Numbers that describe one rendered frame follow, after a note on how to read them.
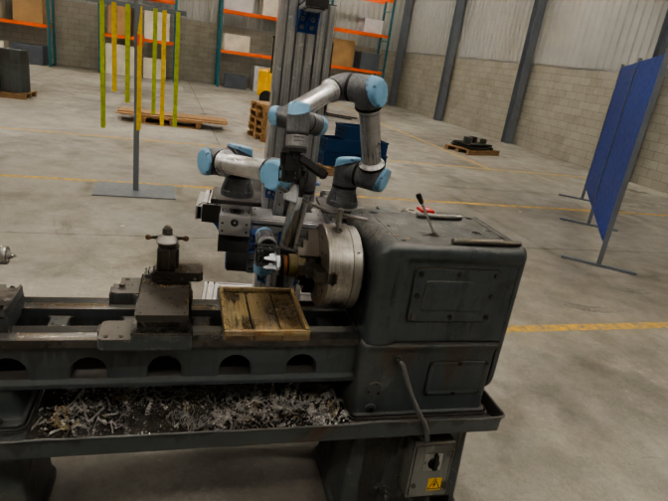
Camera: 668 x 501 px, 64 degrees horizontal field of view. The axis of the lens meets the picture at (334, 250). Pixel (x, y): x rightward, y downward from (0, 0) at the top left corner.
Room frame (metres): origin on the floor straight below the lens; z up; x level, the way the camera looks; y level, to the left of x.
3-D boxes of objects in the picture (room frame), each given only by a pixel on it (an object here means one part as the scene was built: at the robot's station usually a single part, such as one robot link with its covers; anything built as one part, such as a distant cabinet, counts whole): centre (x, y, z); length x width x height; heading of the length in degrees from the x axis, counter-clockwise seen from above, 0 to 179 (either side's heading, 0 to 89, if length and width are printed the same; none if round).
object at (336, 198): (2.48, 0.00, 1.21); 0.15 x 0.15 x 0.10
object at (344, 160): (2.47, -0.01, 1.33); 0.13 x 0.12 x 0.14; 62
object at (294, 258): (1.82, 0.14, 1.08); 0.09 x 0.09 x 0.09; 17
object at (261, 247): (1.90, 0.25, 1.08); 0.12 x 0.09 x 0.08; 16
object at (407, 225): (2.00, -0.38, 1.06); 0.59 x 0.48 x 0.39; 107
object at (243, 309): (1.80, 0.23, 0.89); 0.36 x 0.30 x 0.04; 17
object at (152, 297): (1.71, 0.58, 0.95); 0.43 x 0.17 x 0.05; 17
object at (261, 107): (11.43, 1.46, 0.36); 1.26 x 0.86 x 0.73; 121
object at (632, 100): (7.73, -3.66, 1.18); 4.12 x 0.80 x 2.35; 161
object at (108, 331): (1.68, 0.62, 0.90); 0.47 x 0.30 x 0.06; 17
